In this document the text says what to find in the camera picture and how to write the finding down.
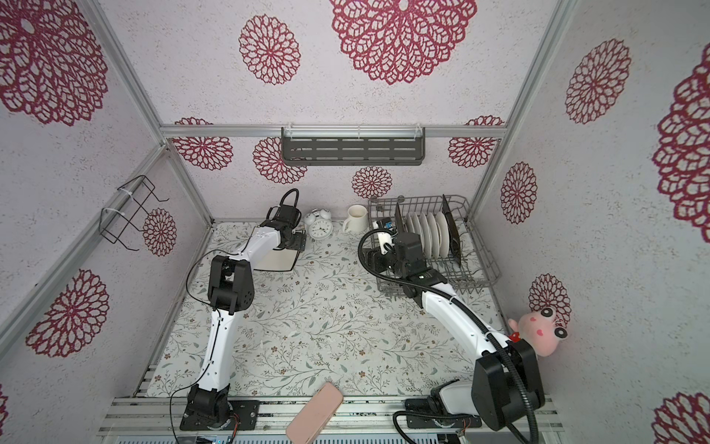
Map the grey wire dish rack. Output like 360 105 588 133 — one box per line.
367 194 500 294

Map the white round plate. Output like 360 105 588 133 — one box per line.
420 214 436 259
427 214 441 259
410 214 427 257
406 215 418 234
435 212 450 258

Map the black square plate glossy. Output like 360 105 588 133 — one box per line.
442 194 462 266

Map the grey wall shelf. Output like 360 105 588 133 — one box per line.
280 127 426 167

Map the white twin bell alarm clock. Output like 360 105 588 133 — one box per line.
304 209 334 241

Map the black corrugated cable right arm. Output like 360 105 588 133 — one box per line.
357 226 540 444

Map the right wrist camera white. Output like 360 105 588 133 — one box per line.
376 227 396 255

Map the white ceramic mug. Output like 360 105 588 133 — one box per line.
342 205 369 234

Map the black wire wall holder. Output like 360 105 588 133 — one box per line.
98 175 169 252

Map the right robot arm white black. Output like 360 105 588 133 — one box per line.
357 229 545 443

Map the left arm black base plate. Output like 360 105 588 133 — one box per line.
179 400 261 431

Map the pink phone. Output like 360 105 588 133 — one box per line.
286 382 344 444

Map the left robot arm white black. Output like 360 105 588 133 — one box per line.
179 221 305 431

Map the pink pig plush toy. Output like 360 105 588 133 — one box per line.
508 306 569 357

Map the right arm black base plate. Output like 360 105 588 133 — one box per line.
404 398 483 431

